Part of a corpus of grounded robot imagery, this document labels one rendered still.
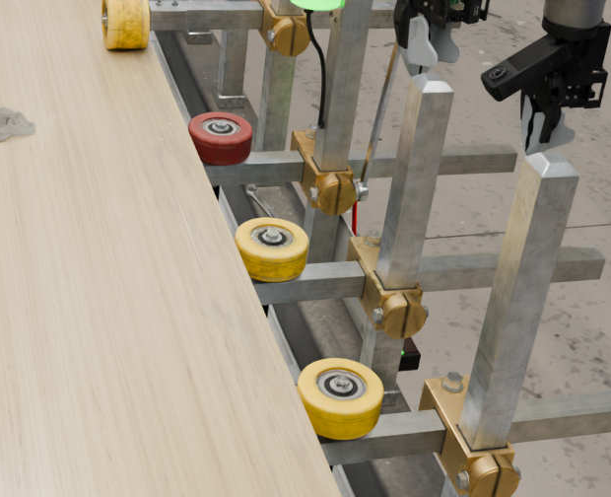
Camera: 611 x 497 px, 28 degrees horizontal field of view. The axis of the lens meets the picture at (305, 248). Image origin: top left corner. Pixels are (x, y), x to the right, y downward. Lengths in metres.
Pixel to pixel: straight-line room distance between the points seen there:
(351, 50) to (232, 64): 0.56
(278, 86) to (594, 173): 1.95
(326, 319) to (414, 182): 0.35
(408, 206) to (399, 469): 0.29
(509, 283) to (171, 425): 0.32
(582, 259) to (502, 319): 0.42
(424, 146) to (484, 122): 2.48
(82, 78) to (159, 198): 0.31
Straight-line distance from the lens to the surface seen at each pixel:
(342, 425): 1.13
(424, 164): 1.27
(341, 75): 1.49
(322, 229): 1.59
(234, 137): 1.52
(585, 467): 2.55
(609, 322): 2.97
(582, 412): 1.28
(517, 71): 1.62
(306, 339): 1.56
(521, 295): 1.08
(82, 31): 1.79
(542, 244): 1.05
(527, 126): 1.71
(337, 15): 1.46
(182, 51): 2.23
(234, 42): 2.00
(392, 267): 1.33
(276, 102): 1.77
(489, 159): 1.68
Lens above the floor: 1.62
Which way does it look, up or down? 33 degrees down
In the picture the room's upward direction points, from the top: 8 degrees clockwise
